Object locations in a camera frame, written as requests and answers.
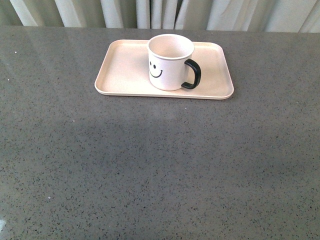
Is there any grey-white pleated curtain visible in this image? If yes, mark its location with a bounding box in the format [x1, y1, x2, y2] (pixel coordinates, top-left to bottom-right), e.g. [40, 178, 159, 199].
[0, 0, 320, 33]

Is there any beige rectangular tray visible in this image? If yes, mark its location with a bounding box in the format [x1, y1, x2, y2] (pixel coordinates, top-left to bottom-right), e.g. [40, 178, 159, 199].
[94, 39, 234, 100]

